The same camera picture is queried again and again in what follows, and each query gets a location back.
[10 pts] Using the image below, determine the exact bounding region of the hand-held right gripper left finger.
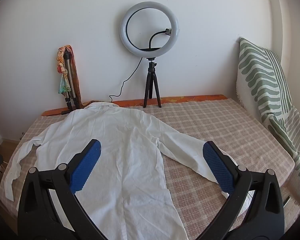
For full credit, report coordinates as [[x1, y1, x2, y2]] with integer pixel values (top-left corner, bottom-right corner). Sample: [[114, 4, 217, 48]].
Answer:
[[17, 139, 110, 240]]

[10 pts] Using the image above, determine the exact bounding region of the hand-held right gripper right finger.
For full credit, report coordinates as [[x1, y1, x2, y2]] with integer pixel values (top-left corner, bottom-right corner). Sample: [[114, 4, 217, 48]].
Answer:
[[190, 141, 287, 240]]

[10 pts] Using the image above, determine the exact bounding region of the white long-sleeved shirt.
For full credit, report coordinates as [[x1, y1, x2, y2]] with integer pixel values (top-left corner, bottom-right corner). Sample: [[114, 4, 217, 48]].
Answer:
[[4, 102, 253, 240]]

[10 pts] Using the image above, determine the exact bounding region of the beige checked blanket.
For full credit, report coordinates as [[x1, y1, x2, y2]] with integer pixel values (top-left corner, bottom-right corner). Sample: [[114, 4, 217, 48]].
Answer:
[[0, 97, 300, 240]]

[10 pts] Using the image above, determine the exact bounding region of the folded grey tripod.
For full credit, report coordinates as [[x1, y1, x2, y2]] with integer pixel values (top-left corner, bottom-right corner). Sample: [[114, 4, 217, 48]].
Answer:
[[61, 47, 80, 115]]

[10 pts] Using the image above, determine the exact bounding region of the green striped white pillow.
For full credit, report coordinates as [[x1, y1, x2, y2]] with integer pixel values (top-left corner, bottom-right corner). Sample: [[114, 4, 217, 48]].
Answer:
[[236, 37, 300, 193]]

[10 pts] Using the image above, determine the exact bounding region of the folded tripod with colourful scarf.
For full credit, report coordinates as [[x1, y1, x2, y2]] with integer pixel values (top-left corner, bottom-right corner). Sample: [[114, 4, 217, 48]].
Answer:
[[56, 44, 83, 108]]

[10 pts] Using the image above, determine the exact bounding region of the small black tripod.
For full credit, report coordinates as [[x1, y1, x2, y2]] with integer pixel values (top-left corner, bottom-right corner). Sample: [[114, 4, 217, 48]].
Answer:
[[142, 57, 162, 108]]

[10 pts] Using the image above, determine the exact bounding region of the black gooseneck phone holder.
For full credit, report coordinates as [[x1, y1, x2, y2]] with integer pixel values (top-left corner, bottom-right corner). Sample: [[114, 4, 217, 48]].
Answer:
[[149, 27, 172, 50]]

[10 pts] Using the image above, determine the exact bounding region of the black power cable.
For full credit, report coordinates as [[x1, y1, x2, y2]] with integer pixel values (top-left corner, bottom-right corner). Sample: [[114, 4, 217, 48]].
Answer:
[[109, 57, 143, 107]]

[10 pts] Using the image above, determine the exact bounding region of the white ring light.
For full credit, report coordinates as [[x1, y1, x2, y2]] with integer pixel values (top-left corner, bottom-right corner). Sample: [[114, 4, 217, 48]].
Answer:
[[119, 1, 181, 58]]

